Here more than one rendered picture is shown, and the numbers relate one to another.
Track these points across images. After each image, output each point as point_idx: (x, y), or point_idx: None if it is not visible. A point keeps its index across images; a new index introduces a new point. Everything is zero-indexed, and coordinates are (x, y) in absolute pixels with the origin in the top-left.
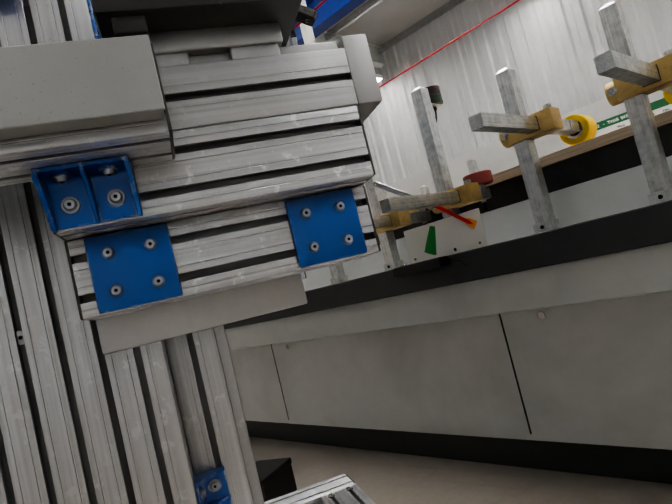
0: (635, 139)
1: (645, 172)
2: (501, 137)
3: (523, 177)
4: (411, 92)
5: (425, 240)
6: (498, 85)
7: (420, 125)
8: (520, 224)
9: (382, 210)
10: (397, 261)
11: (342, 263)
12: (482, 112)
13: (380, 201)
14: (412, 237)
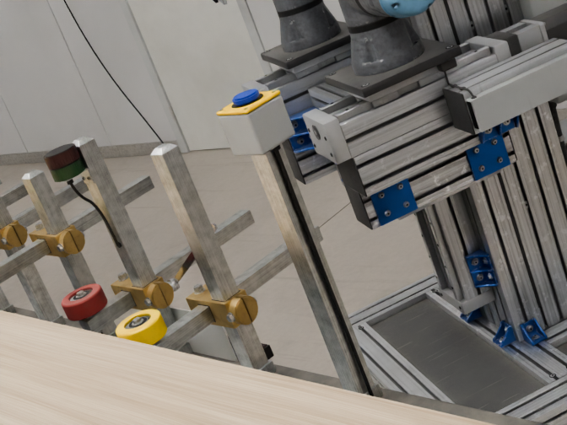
0: (38, 272)
1: (51, 298)
2: (83, 234)
3: (94, 282)
4: (92, 137)
5: (203, 330)
6: (48, 183)
7: (114, 185)
8: None
9: (252, 219)
10: None
11: (337, 372)
12: (139, 177)
13: (249, 210)
14: (213, 325)
